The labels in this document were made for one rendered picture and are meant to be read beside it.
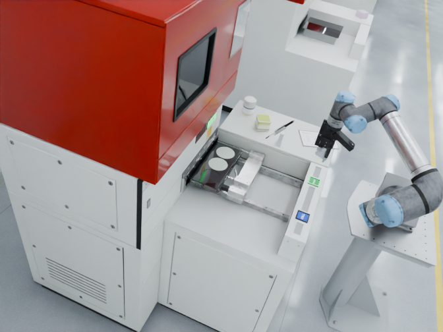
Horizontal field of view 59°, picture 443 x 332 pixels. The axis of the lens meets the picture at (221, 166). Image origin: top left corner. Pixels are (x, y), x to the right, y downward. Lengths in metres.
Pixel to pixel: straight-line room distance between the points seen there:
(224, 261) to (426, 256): 0.97
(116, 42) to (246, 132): 1.16
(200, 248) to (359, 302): 1.27
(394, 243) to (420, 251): 0.12
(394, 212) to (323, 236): 1.66
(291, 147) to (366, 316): 1.25
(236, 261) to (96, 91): 0.98
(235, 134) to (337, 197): 1.55
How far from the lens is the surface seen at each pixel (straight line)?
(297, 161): 2.14
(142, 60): 1.16
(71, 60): 1.33
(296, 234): 1.73
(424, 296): 3.17
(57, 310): 2.57
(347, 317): 2.77
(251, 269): 1.85
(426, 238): 2.25
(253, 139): 2.14
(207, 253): 1.88
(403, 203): 1.51
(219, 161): 2.05
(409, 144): 1.61
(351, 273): 2.48
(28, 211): 2.05
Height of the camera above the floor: 2.22
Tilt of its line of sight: 41 degrees down
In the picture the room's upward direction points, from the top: 11 degrees clockwise
